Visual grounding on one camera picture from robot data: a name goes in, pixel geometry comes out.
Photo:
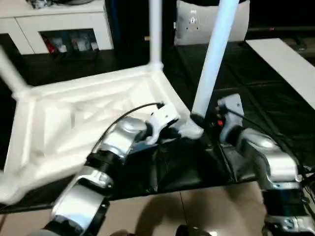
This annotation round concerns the white plastic table leg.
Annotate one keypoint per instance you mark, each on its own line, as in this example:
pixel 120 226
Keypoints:
pixel 155 29
pixel 12 73
pixel 3 186
pixel 216 49

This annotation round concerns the white plastic table top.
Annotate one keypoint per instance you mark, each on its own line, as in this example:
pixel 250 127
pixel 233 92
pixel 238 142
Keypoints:
pixel 61 110

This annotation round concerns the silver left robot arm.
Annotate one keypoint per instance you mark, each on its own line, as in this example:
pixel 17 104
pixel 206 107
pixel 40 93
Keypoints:
pixel 123 137

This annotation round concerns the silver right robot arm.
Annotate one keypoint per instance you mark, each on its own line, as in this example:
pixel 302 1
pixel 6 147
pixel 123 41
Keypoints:
pixel 270 152

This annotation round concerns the black mat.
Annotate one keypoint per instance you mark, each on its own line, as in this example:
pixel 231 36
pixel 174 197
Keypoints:
pixel 258 86

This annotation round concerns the white board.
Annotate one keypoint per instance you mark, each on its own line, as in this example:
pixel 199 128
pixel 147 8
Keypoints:
pixel 283 64

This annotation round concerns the grey cushion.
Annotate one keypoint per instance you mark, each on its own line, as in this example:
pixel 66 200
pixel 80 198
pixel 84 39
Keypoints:
pixel 197 32

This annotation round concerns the black bar red light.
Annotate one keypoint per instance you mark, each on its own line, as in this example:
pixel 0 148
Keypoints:
pixel 283 29

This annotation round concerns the dark blue cabinet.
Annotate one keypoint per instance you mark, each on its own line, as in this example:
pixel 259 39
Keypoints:
pixel 133 24

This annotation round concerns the white cabinet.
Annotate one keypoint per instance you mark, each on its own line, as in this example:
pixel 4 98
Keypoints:
pixel 73 19

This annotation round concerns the dark grey bag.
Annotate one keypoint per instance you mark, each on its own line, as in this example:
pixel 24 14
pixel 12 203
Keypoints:
pixel 66 2

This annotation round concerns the black stand leg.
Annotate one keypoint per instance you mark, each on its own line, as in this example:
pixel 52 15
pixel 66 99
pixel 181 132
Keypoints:
pixel 2 219

